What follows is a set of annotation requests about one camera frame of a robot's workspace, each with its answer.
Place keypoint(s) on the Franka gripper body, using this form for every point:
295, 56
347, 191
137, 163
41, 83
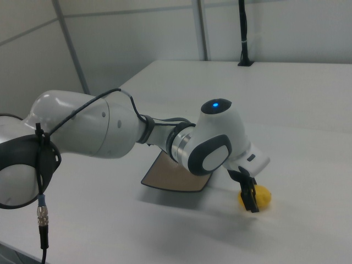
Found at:
254, 159

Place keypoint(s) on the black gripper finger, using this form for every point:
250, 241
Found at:
255, 181
248, 192

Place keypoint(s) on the yellow lemon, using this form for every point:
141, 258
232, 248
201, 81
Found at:
264, 196

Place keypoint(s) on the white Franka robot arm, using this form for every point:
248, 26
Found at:
82, 129

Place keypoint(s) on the square brown ceramic plate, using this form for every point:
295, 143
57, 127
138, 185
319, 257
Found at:
170, 176

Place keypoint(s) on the black pole stand with base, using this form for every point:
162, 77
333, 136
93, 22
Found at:
244, 27

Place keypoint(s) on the grey metal partition post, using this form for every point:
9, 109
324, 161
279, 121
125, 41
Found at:
203, 30
74, 46

